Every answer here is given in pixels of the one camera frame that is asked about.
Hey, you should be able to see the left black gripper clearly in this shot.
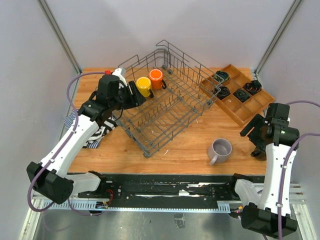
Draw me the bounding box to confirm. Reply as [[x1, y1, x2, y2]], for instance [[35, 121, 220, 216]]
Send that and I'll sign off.
[[110, 80, 147, 111]]

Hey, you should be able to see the yellow enamel mug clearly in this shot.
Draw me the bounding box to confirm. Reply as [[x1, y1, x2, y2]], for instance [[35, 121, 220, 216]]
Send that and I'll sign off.
[[135, 77, 154, 98]]

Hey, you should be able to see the orange ceramic mug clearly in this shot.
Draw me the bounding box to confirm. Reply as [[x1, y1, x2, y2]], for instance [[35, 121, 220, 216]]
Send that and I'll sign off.
[[148, 69, 167, 90]]

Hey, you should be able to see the black mug white inside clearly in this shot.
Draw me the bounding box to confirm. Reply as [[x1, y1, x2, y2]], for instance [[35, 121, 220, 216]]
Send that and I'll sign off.
[[250, 147, 267, 161]]

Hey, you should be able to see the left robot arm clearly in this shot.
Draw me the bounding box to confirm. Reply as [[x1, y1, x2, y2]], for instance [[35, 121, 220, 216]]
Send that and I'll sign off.
[[26, 72, 146, 204]]

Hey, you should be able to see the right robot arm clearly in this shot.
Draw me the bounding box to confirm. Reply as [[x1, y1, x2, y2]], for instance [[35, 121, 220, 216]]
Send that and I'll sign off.
[[226, 103, 300, 240]]

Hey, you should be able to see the wooden compartment tray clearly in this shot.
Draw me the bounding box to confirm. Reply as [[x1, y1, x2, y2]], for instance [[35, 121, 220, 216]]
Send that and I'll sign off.
[[199, 64, 275, 126]]

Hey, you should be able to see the black white striped cloth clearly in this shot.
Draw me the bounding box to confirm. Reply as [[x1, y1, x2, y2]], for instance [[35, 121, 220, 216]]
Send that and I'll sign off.
[[83, 116, 118, 149]]

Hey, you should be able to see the lilac ceramic mug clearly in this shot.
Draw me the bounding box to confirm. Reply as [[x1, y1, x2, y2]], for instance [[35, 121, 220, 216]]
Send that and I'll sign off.
[[207, 138, 233, 166]]

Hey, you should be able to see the blue white striped cloth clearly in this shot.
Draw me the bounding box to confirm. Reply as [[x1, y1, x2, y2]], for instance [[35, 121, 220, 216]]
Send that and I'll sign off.
[[63, 111, 104, 149]]

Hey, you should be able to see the black cable bundle near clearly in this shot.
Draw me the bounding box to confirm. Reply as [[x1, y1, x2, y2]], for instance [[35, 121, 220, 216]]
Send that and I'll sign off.
[[232, 89, 252, 103]]

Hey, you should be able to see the black cable bundle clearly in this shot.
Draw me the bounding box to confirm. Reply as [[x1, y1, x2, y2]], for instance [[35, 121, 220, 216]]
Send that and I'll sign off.
[[242, 80, 263, 96], [212, 70, 231, 84], [232, 89, 252, 103], [212, 85, 231, 100]]

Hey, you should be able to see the black cable bundle right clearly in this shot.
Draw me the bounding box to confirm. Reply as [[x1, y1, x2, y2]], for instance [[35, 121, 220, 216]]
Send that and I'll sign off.
[[242, 80, 263, 96]]

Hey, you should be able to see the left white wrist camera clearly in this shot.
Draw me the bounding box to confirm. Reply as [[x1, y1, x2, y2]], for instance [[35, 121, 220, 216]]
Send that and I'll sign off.
[[112, 67, 128, 87]]

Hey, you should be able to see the grey wire dish rack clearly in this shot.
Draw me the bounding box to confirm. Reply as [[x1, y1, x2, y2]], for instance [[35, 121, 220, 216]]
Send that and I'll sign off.
[[113, 39, 222, 158]]

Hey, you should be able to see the black cable bundle left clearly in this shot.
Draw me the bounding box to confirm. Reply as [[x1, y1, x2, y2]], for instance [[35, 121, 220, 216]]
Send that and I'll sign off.
[[212, 85, 231, 100]]

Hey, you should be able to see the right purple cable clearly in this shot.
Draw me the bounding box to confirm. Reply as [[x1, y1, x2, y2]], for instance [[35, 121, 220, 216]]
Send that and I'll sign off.
[[274, 100, 320, 240]]

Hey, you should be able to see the purple cable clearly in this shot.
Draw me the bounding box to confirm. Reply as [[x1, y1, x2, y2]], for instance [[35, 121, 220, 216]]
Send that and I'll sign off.
[[274, 100, 320, 240], [26, 70, 112, 216]]

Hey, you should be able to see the black cable bundle far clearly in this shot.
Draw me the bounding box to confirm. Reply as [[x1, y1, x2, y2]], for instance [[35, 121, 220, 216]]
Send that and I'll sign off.
[[212, 70, 231, 84]]

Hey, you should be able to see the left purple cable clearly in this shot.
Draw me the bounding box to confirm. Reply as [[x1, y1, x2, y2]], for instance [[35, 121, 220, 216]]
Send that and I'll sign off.
[[26, 70, 112, 216]]

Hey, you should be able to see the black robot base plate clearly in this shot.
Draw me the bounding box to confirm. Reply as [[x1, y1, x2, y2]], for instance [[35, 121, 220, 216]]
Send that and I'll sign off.
[[78, 173, 240, 204]]

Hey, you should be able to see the slotted cable duct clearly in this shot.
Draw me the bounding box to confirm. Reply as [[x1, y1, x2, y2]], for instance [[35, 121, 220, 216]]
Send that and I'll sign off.
[[50, 198, 231, 213]]

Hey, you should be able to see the right aluminium frame post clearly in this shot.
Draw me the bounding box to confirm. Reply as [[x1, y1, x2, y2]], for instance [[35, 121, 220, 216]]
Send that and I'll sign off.
[[253, 0, 304, 77]]

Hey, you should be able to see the aluminium frame post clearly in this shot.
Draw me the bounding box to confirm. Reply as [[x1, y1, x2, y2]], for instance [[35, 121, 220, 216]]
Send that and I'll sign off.
[[36, 0, 82, 74], [253, 0, 304, 77]]

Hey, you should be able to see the left aluminium frame post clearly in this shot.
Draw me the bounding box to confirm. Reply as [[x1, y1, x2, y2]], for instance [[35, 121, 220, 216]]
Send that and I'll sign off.
[[36, 0, 82, 74]]

